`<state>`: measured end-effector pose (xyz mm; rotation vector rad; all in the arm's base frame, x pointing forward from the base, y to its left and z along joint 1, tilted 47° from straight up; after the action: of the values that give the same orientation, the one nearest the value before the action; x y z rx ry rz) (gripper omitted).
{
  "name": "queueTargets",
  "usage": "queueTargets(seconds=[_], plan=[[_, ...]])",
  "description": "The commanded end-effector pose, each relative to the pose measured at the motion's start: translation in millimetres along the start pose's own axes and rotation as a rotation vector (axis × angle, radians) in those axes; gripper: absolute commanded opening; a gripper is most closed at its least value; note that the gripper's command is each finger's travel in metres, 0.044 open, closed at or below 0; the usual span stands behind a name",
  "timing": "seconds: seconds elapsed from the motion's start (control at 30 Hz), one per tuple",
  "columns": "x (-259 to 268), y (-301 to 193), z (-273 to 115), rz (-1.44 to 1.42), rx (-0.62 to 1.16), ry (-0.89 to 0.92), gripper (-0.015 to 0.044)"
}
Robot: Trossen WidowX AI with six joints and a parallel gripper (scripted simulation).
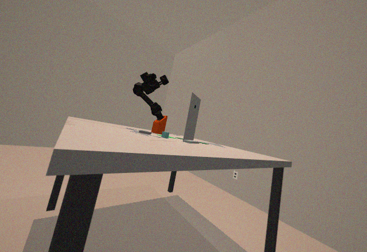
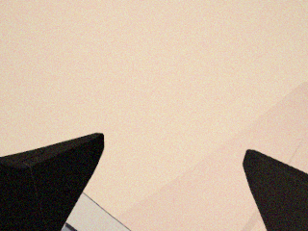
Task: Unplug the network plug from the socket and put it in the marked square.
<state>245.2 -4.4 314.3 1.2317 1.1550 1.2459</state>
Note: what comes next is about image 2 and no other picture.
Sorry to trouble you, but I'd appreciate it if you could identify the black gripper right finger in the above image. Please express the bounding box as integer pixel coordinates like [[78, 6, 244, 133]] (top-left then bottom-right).
[[243, 150, 308, 231]]

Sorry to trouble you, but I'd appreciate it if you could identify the grey panel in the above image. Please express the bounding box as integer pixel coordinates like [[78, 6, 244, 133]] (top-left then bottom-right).
[[61, 192, 131, 231]]

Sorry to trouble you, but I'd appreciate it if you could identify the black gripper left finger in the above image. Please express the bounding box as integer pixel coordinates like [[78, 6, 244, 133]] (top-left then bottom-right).
[[0, 132, 104, 231]]

